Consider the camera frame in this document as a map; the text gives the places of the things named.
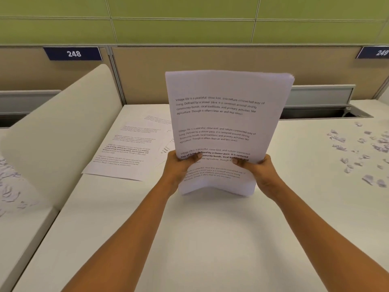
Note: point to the person's right forearm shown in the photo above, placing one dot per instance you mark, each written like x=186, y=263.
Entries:
x=328, y=243

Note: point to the blue number sign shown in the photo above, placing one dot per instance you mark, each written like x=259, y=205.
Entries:
x=367, y=52
x=56, y=53

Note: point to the heap of paper scraps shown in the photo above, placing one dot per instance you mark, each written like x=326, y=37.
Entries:
x=7, y=185
x=337, y=138

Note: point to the pile of printed papers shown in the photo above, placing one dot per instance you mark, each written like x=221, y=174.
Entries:
x=127, y=149

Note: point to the beige partition panel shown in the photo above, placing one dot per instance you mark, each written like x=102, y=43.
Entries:
x=136, y=72
x=21, y=69

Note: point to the person's left hand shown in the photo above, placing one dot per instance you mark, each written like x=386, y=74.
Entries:
x=176, y=173

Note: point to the gathered printed sheet bundle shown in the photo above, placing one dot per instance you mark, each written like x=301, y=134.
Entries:
x=225, y=118

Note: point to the person's right hand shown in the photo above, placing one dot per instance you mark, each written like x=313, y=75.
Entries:
x=267, y=176

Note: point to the white desk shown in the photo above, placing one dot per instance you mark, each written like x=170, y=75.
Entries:
x=18, y=240
x=304, y=209

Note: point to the grey partition post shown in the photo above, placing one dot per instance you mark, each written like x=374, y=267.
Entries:
x=117, y=77
x=381, y=86

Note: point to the person's left forearm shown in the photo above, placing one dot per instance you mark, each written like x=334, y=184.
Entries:
x=121, y=249

